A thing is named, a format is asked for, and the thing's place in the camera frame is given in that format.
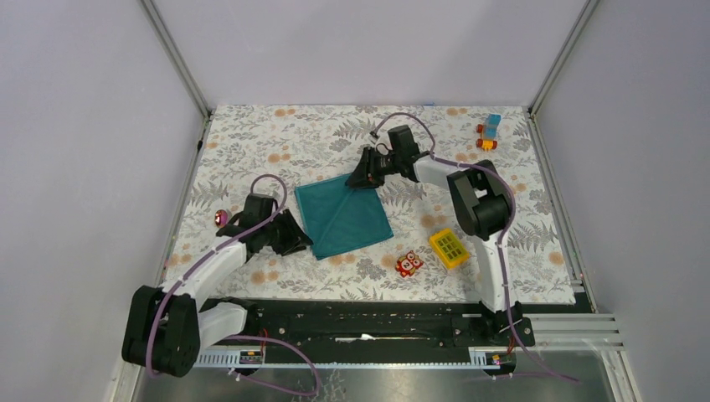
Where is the teal cloth napkin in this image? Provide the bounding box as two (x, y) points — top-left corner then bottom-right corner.
(295, 175), (394, 260)

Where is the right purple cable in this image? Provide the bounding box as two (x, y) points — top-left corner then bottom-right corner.
(369, 112), (583, 384)

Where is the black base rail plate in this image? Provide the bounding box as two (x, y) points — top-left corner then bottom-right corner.
(246, 299), (535, 364)

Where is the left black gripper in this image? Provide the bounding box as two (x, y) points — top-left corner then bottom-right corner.
(260, 208), (313, 255)

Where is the yellow green toy brick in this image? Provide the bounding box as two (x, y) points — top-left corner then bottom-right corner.
(429, 229), (471, 270)

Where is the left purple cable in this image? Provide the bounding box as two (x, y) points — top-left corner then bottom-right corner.
(145, 173), (323, 397)

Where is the blue orange toy car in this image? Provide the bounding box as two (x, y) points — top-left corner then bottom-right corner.
(476, 114), (502, 151)

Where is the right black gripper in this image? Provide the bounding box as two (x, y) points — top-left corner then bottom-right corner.
(344, 147), (401, 191)

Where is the red owl toy block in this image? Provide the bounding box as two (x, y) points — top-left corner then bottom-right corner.
(395, 250), (424, 278)

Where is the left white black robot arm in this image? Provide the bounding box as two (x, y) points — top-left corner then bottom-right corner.
(121, 193), (313, 377)

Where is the floral patterned table mat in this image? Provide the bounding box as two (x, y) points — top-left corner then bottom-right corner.
(165, 105), (574, 304)

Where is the purple cable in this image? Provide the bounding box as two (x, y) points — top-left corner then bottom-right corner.
(369, 112), (583, 384)
(145, 173), (323, 397)

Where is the slotted cable duct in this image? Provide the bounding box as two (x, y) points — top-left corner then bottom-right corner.
(193, 347), (517, 371)

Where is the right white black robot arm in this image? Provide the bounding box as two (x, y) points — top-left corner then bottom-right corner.
(346, 125), (522, 345)

